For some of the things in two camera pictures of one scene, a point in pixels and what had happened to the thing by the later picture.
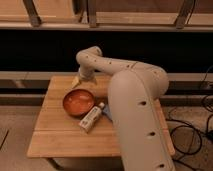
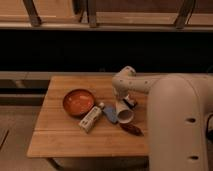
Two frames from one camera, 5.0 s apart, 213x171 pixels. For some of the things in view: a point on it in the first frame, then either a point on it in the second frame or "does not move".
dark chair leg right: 186,10 does not move
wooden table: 58,134 does not move
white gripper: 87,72 to 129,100
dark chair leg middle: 92,13 does not move
